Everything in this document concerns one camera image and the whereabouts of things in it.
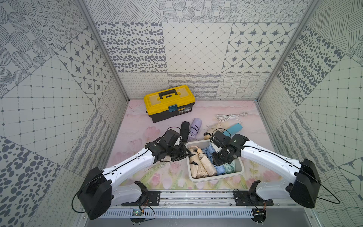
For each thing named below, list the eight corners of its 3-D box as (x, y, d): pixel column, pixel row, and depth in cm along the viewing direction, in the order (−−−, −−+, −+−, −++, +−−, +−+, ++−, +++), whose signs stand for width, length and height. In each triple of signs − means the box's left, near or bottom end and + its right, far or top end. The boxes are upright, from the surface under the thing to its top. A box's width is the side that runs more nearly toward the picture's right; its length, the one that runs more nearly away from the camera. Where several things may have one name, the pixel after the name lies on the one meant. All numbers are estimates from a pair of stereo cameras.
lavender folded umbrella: (186, 136, 99) (186, 134, 97) (194, 119, 109) (194, 117, 107) (195, 139, 98) (195, 137, 95) (202, 121, 108) (202, 119, 105)
